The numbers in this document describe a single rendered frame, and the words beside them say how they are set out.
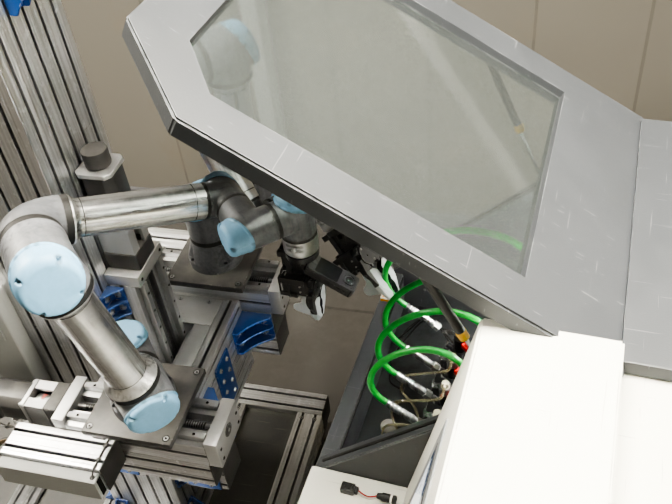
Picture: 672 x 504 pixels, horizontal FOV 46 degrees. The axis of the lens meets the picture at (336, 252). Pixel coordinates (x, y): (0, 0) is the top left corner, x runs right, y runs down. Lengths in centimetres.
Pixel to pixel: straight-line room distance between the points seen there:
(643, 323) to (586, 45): 193
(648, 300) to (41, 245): 102
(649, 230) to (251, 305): 113
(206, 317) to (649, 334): 124
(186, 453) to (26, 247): 75
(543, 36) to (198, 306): 169
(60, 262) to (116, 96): 254
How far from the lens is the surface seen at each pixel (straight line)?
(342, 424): 193
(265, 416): 290
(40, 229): 145
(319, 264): 167
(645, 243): 156
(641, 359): 136
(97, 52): 380
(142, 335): 178
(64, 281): 141
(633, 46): 322
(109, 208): 156
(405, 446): 167
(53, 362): 227
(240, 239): 153
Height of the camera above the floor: 252
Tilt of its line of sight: 42 degrees down
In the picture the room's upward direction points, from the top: 7 degrees counter-clockwise
